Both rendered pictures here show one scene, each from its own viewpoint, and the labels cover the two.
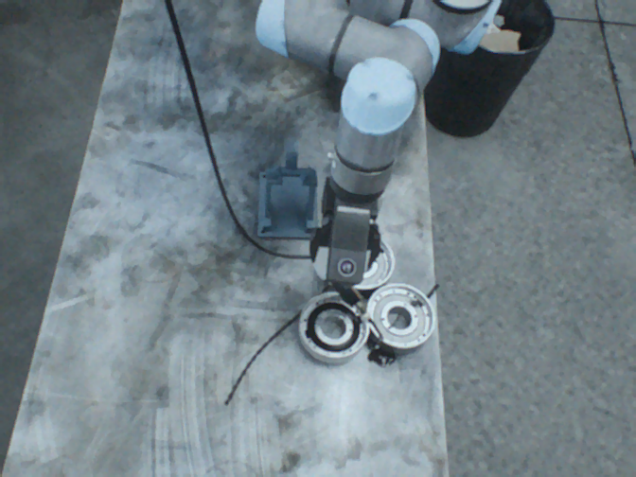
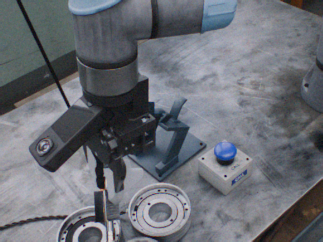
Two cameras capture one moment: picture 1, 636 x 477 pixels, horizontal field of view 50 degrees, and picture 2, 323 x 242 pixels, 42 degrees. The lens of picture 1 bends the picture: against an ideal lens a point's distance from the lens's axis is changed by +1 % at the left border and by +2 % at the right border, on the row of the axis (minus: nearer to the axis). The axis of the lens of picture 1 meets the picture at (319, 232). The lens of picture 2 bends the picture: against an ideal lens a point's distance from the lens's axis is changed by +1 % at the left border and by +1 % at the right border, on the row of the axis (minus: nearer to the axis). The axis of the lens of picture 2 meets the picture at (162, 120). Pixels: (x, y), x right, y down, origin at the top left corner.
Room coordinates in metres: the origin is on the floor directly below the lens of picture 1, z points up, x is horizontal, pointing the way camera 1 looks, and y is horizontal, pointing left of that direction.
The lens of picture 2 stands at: (0.36, -0.45, 1.42)
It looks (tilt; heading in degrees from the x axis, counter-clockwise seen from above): 43 degrees down; 63
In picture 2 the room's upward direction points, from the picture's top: 7 degrees counter-clockwise
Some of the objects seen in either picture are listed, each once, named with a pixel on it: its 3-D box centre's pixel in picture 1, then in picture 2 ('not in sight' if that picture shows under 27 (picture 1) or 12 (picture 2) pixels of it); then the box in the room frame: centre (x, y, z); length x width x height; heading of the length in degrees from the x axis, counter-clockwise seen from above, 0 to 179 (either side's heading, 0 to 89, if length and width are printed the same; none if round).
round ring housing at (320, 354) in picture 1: (332, 328); (91, 239); (0.40, -0.05, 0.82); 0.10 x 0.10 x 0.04
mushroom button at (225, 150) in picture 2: not in sight; (224, 157); (0.67, -0.06, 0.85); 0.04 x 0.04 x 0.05
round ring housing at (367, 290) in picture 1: (360, 264); (160, 215); (0.52, -0.07, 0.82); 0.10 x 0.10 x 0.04
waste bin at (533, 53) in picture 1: (476, 62); not in sight; (1.67, -0.39, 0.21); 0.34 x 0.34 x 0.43
